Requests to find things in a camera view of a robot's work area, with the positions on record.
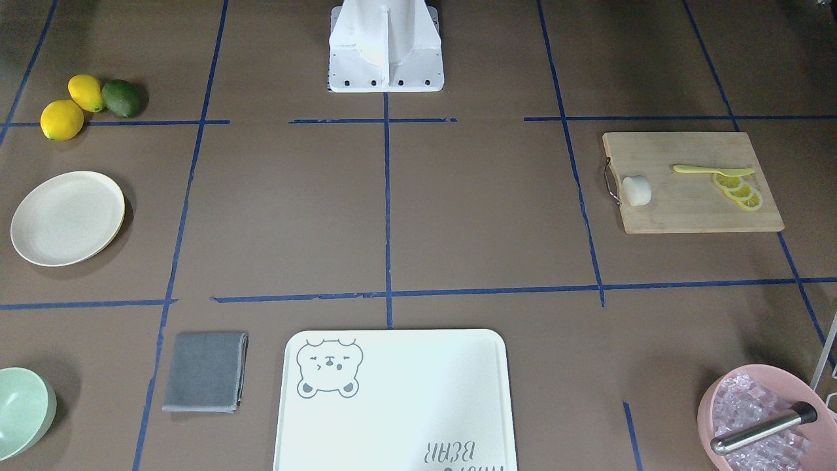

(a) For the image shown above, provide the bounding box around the white steamed bun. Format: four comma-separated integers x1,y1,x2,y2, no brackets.
620,175,653,207

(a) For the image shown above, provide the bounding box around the white bear tray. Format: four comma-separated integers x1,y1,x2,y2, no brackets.
273,328,519,470

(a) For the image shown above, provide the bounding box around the grey folded cloth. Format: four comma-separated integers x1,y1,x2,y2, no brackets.
162,331,248,413

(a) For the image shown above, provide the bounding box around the bamboo cutting board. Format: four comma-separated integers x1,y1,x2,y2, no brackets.
603,131,785,234

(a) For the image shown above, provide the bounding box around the lemon slice one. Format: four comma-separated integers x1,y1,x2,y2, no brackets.
711,173,744,191

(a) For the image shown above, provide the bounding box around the yellow plastic knife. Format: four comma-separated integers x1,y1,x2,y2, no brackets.
672,164,755,178

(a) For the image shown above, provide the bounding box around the lemon slice two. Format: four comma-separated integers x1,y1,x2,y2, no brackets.
721,183,755,201

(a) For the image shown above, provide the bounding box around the cream round plate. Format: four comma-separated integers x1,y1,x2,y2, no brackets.
10,171,126,268

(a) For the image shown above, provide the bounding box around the pink bowl with ice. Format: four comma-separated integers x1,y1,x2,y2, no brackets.
696,364,836,470

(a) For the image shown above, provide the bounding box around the yellow lemon rear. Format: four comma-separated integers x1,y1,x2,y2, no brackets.
67,74,105,113

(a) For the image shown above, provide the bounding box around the yellow lemon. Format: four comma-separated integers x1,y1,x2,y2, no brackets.
67,74,105,113
40,99,86,142

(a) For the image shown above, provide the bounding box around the yellow lemon front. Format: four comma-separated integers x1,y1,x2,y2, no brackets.
40,99,86,142

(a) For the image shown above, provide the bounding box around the mint green bowl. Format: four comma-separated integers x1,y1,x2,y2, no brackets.
1,367,58,461

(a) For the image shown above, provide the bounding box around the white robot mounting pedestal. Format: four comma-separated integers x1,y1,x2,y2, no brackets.
327,1,445,93

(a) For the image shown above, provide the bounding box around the steel black-handled scoop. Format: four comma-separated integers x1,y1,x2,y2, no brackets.
709,400,819,456

